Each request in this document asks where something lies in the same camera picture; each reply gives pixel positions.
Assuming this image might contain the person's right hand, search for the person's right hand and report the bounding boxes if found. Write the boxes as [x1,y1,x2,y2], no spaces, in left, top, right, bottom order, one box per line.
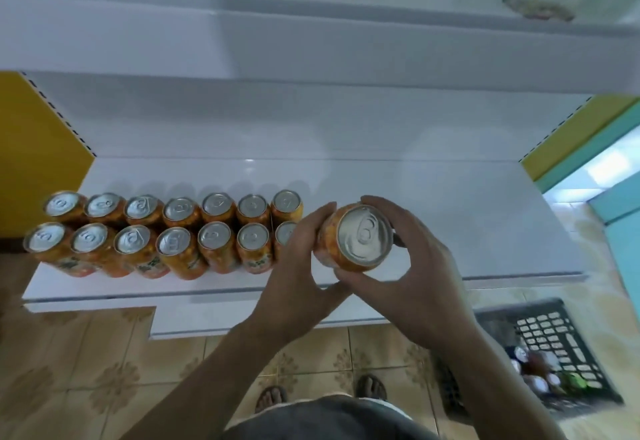
[335,195,481,351]

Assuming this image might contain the person's left hand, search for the person's left hand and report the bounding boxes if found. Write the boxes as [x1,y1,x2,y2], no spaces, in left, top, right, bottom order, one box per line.
[250,202,353,346]

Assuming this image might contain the drinks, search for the drinks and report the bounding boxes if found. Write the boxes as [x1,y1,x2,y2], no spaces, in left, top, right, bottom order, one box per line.
[510,345,591,398]

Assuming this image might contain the grey plastic crate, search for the grey plastic crate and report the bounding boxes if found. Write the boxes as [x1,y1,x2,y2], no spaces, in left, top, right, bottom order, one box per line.
[432,297,626,424]

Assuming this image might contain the group of orange cans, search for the group of orange cans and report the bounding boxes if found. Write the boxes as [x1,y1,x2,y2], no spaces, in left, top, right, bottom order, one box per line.
[22,189,306,279]

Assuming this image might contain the white metal shelf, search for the white metal shelf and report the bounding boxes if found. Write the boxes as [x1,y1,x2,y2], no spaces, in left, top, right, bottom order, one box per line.
[0,0,640,341]

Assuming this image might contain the person's left forearm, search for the person's left forearm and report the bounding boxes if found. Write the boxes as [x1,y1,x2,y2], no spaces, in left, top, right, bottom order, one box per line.
[120,319,296,440]

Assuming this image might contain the person's right forearm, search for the person's right forearm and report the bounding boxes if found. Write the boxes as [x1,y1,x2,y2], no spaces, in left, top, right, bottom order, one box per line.
[440,319,566,440]

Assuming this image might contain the person's grey shirt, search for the person's grey shirt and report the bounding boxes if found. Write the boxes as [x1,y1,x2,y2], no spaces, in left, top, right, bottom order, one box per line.
[222,395,441,440]

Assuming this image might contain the grey shelf label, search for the grey shelf label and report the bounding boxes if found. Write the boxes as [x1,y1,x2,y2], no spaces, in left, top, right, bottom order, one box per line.
[500,0,579,23]

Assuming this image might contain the teal cabinet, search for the teal cabinet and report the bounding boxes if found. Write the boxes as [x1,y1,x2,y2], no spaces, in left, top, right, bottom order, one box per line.
[588,170,640,321]

